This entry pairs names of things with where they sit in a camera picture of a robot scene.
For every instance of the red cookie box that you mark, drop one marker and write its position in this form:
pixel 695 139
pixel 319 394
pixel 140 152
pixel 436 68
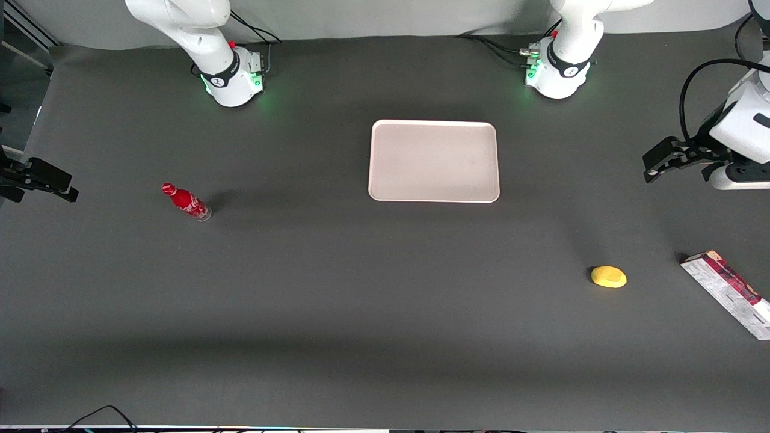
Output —
pixel 722 282

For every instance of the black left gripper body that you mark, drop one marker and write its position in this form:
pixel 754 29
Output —
pixel 710 144

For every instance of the yellow lemon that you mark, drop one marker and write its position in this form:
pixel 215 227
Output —
pixel 609 277

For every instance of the aluminium frame rail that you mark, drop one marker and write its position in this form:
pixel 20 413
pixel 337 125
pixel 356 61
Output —
pixel 30 27

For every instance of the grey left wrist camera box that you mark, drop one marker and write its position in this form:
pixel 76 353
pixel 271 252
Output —
pixel 746 177

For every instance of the red cola bottle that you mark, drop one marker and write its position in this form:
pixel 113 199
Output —
pixel 186 202

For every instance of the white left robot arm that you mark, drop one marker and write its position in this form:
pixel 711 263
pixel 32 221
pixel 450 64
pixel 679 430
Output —
pixel 565 48

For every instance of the pale pink rectangular tray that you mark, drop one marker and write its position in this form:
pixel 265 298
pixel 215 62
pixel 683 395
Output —
pixel 433 161

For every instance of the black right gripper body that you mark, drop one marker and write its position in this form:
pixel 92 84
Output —
pixel 12 175

